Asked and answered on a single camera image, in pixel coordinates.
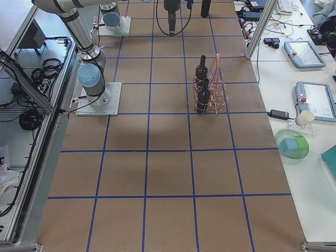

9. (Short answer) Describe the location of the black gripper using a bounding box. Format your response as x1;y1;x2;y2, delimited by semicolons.
163;0;181;36

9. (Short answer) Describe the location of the dark wine bottle carried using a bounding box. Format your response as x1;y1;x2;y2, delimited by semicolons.
201;0;211;18

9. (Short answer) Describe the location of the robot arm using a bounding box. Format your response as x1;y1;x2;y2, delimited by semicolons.
96;1;184;37
32;1;110;108

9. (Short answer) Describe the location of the far wine bottle in basket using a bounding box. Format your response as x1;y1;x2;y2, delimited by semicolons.
195;55;208;80

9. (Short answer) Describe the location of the wine bottle in basket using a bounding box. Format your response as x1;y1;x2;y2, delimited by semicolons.
195;55;208;80
196;79;211;114

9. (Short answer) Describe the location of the near wine bottle in basket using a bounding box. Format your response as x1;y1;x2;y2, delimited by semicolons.
196;79;211;114

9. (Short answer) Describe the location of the teach pendant far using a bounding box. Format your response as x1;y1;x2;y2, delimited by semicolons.
284;40;326;68

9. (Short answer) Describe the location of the teach pendant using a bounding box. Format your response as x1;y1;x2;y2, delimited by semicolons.
284;40;326;68
295;81;335;122

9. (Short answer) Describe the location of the black power adapter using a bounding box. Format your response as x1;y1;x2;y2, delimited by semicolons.
267;109;289;120

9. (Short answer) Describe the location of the teach pendant near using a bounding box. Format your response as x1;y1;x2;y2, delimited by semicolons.
295;81;335;122

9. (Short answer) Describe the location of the white paper cup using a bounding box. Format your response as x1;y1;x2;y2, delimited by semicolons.
295;110;315;127

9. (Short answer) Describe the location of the green bowl with blocks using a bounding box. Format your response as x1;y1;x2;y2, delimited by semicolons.
275;129;309;159

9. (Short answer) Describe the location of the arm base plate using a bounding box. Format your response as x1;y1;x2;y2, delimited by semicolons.
98;15;132;37
76;82;122;116

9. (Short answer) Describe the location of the copper wire wine basket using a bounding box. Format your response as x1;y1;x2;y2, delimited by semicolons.
193;53;228;114

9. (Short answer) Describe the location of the aluminium frame post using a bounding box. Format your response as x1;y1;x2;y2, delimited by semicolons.
246;0;277;60

